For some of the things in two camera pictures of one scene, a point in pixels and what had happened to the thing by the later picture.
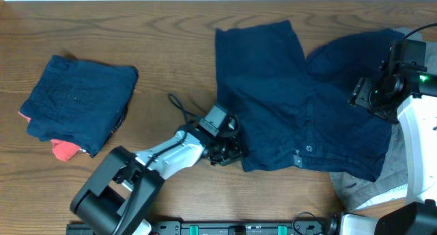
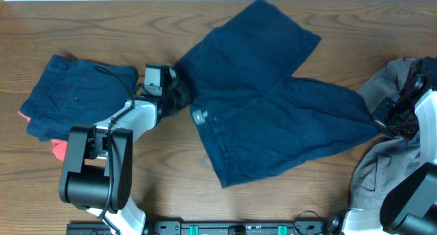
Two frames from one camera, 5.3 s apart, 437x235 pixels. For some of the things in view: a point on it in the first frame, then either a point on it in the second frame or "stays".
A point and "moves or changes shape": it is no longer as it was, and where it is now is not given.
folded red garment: [63, 149] stays
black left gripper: [237, 151] -> [186, 95]
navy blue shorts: [293, 111] moves or changes shape
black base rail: [231, 227] stays
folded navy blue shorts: [80, 103] stays
